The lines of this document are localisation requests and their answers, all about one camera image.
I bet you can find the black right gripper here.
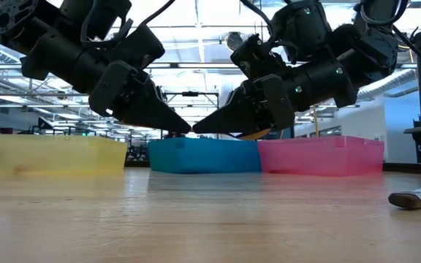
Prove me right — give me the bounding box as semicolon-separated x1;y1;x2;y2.
191;58;358;135

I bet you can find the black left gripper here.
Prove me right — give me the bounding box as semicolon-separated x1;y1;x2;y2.
20;23;192;134

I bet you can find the brown object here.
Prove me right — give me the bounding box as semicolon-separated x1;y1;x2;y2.
387;180;421;211

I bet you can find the blue plastic bin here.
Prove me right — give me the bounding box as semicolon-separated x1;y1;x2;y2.
147;137;262;174

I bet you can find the pink plastic bin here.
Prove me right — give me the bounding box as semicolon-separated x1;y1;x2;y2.
257;135;385;178

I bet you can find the yellow plastic bin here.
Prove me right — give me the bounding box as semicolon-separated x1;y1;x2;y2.
0;134;129;175

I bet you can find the black background rig frame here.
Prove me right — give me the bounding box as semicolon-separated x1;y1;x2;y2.
161;91;221;140

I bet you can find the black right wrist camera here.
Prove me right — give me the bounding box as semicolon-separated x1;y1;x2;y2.
230;33;288;80

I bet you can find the black ceiling cable reel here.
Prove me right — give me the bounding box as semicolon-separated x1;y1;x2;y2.
227;31;244;52

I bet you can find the yellow cable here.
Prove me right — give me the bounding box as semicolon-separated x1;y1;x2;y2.
311;105;320;138

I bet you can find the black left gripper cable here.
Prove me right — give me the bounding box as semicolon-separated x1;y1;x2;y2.
80;0;177;50

